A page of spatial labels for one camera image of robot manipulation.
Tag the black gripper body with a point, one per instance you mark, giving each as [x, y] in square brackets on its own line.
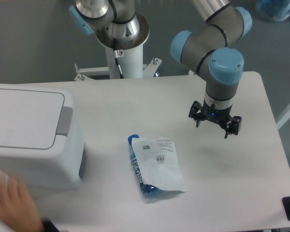
[212, 114]

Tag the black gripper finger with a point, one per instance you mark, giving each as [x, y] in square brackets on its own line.
[196, 113]
[233, 126]

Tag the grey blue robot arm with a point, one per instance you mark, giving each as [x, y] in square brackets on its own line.
[207, 54]

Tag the white trash can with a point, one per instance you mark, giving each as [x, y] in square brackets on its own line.
[40, 136]

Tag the person's hand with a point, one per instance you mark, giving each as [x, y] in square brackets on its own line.
[18, 210]

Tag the white plastic bag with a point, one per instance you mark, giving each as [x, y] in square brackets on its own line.
[166, 175]

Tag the blue plastic water bottle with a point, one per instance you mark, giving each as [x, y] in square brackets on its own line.
[149, 145]

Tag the blue plastic bag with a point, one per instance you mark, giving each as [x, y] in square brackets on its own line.
[273, 10]

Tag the black sleeve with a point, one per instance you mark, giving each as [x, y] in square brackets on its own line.
[48, 226]

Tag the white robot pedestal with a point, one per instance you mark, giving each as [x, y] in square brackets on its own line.
[123, 44]

